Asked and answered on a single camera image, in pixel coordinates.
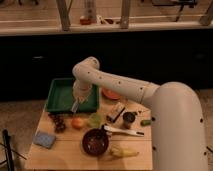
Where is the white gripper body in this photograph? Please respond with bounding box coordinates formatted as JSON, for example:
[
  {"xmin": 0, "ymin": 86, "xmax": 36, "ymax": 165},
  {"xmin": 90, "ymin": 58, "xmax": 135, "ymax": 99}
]
[{"xmin": 73, "ymin": 81, "xmax": 92, "ymax": 103}]

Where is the white towel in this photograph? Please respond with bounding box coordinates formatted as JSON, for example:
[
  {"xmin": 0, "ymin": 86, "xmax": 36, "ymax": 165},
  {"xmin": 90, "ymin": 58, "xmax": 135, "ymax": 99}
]
[{"xmin": 71, "ymin": 100, "xmax": 80, "ymax": 113}]

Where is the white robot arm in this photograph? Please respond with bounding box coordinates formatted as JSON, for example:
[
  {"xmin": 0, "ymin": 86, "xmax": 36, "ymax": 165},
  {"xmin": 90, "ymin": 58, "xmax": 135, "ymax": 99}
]
[{"xmin": 72, "ymin": 57, "xmax": 208, "ymax": 171}]

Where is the green plastic tray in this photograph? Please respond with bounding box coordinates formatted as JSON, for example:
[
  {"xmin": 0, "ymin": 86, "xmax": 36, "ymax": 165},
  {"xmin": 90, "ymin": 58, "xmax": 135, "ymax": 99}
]
[{"xmin": 45, "ymin": 78, "xmax": 99, "ymax": 114}]

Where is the orange plastic bowl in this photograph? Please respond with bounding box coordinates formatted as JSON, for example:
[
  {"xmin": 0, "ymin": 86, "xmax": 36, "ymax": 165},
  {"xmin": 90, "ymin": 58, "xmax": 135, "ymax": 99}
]
[{"xmin": 102, "ymin": 88, "xmax": 121, "ymax": 100}]

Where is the green apple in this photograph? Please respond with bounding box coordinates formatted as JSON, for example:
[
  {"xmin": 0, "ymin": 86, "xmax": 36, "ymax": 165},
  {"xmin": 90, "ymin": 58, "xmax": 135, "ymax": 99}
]
[{"xmin": 88, "ymin": 113, "xmax": 101, "ymax": 128}]

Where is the orange fruit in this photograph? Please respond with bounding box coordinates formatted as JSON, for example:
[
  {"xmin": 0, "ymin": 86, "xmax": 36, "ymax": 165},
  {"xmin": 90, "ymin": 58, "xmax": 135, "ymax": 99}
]
[{"xmin": 71, "ymin": 117, "xmax": 84, "ymax": 129}]

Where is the dark grape bunch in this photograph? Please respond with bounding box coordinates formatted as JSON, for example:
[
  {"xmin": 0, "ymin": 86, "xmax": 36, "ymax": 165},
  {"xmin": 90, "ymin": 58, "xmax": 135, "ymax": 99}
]
[{"xmin": 48, "ymin": 113, "xmax": 66, "ymax": 133}]

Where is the brown black box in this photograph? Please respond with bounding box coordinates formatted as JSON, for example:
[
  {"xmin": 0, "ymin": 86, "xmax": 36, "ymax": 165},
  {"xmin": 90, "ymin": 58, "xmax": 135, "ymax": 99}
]
[{"xmin": 106, "ymin": 102, "xmax": 125, "ymax": 123}]

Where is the dark brown bowl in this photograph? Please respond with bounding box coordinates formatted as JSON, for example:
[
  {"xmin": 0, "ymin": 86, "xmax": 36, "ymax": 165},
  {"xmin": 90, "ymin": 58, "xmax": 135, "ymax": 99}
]
[{"xmin": 82, "ymin": 129, "xmax": 109, "ymax": 156}]

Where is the dark metal cup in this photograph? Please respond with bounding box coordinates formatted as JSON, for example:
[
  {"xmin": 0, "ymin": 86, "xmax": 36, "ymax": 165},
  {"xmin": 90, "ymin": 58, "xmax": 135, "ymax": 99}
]
[{"xmin": 123, "ymin": 112, "xmax": 135, "ymax": 129}]

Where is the blue sponge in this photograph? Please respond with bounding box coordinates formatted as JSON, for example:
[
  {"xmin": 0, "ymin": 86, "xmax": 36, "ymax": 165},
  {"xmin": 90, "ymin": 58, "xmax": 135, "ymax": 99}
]
[{"xmin": 33, "ymin": 131, "xmax": 56, "ymax": 149}]

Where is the yellow banana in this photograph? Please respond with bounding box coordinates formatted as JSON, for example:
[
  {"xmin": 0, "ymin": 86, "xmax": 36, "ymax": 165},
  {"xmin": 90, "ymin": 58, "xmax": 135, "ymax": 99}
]
[{"xmin": 110, "ymin": 146, "xmax": 138, "ymax": 157}]

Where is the small green vegetable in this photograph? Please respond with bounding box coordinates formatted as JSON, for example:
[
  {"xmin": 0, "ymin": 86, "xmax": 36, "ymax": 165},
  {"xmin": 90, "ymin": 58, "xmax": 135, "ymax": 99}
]
[{"xmin": 140, "ymin": 120, "xmax": 151, "ymax": 126}]

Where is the black tripod stand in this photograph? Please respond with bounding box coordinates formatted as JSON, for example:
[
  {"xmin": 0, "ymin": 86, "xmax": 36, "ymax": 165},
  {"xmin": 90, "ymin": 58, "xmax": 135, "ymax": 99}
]
[{"xmin": 0, "ymin": 129, "xmax": 26, "ymax": 171}]

